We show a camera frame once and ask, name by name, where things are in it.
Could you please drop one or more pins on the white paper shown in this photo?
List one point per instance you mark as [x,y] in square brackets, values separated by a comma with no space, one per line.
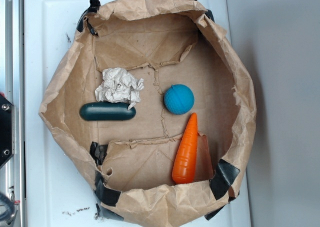
[119,86]

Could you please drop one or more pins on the brown paper bag bin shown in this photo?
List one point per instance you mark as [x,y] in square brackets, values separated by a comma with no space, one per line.
[128,163]

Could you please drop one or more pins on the blue dimpled ball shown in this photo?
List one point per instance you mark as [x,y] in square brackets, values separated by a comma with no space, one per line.
[179,99]

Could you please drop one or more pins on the dark green capsule toy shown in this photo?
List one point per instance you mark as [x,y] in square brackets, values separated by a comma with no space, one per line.
[107,111]

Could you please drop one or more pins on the orange plastic carrot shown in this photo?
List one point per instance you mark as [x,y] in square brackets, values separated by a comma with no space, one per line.
[184,167]

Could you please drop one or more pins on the white plastic tray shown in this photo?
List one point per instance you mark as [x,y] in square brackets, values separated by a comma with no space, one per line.
[56,193]

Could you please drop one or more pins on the black bracket plate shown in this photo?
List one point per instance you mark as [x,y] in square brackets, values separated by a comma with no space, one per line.
[6,130]

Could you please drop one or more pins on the metal frame rail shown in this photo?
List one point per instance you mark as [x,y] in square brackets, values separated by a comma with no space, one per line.
[12,175]

